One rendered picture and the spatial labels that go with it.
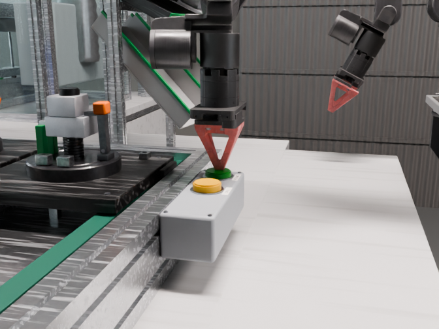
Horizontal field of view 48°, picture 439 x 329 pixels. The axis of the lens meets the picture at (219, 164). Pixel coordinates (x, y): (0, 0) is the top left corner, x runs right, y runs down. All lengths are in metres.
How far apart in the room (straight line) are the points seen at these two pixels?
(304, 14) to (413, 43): 0.73
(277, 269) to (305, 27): 2.94
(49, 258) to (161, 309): 0.15
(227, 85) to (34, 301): 0.41
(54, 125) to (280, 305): 0.41
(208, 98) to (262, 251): 0.24
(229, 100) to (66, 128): 0.24
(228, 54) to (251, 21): 2.89
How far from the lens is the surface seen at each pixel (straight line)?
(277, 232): 0.82
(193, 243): 0.62
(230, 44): 0.71
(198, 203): 0.64
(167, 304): 0.62
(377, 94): 3.56
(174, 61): 0.72
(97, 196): 0.66
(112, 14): 1.02
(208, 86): 0.72
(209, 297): 0.63
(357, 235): 0.83
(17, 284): 0.51
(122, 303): 0.54
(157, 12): 1.00
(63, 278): 0.48
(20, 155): 0.92
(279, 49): 3.57
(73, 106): 0.75
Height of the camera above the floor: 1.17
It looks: 15 degrees down
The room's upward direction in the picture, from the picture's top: straight up
